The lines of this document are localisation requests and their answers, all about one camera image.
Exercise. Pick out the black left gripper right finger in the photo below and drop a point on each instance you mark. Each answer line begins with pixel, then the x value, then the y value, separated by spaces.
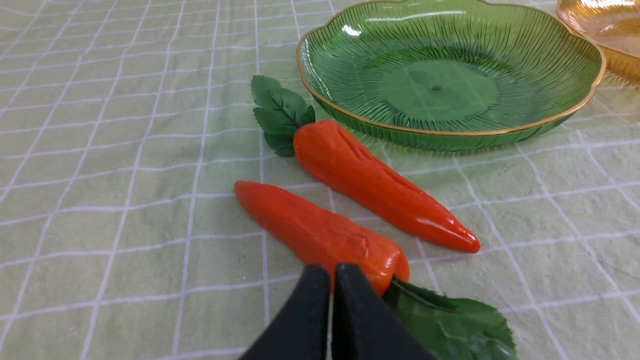
pixel 363 327

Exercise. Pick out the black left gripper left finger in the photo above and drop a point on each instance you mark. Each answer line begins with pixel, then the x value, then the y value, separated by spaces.
pixel 299 330

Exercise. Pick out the orange carrot with leaves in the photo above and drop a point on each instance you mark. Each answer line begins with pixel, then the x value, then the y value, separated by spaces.
pixel 450 328
pixel 333 156

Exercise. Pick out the green glass plate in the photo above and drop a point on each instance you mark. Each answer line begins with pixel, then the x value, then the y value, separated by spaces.
pixel 449 75

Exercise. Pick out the green checkered tablecloth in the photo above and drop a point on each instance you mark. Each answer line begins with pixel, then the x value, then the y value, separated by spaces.
pixel 125 123

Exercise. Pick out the amber glass plate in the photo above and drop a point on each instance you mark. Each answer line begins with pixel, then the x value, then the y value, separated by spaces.
pixel 612 24

